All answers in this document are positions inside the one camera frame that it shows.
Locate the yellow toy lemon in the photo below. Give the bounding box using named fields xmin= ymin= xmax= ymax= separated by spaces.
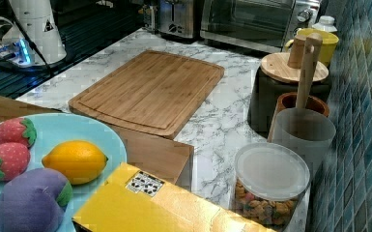
xmin=42 ymin=140 xmax=108 ymax=185

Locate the purple plush eggplant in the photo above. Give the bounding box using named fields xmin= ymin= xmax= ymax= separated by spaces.
xmin=0 ymin=168 xmax=72 ymax=232

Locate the wooden box under plate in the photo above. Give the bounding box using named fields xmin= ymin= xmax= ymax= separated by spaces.
xmin=0 ymin=96 xmax=194 ymax=189

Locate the black container with wooden lid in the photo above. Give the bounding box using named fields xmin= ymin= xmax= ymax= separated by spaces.
xmin=246 ymin=34 xmax=332 ymax=133

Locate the frosted white plastic cup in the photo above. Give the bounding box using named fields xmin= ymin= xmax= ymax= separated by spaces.
xmin=272 ymin=107 xmax=336 ymax=179

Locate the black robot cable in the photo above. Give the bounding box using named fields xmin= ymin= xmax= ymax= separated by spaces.
xmin=4 ymin=0 xmax=53 ymax=76

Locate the yellow mug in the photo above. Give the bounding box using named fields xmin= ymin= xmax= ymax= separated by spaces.
xmin=284 ymin=28 xmax=339 ymax=69

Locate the wooden pestle stick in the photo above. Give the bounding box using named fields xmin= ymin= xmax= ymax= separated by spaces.
xmin=296 ymin=33 xmax=323 ymax=108

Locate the red plush strawberry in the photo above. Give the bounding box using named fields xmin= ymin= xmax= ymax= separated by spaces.
xmin=0 ymin=142 xmax=31 ymax=182
xmin=0 ymin=117 xmax=37 ymax=148

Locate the stainless steel toaster oven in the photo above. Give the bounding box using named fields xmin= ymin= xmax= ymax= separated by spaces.
xmin=200 ymin=0 xmax=322 ymax=53

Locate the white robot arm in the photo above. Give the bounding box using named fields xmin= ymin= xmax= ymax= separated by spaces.
xmin=0 ymin=0 xmax=67 ymax=68

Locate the bamboo cutting board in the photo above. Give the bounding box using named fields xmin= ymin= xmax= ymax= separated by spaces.
xmin=69 ymin=50 xmax=224 ymax=139

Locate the white plastic bottle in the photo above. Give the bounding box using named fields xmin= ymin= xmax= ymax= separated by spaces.
xmin=312 ymin=15 xmax=337 ymax=33

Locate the brown wooden cup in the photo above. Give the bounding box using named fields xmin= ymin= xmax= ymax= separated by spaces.
xmin=267 ymin=92 xmax=329 ymax=142

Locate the clear cereal jar with lid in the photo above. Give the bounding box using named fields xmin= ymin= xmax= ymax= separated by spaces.
xmin=231 ymin=142 xmax=310 ymax=232

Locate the yellow cardboard box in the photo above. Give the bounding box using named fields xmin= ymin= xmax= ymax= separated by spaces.
xmin=72 ymin=163 xmax=274 ymax=232

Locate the lower red plush strawberry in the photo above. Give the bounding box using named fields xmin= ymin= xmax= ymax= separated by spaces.
xmin=0 ymin=142 xmax=31 ymax=182

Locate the upper red plush strawberry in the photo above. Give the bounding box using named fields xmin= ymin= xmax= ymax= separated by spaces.
xmin=0 ymin=117 xmax=37 ymax=148

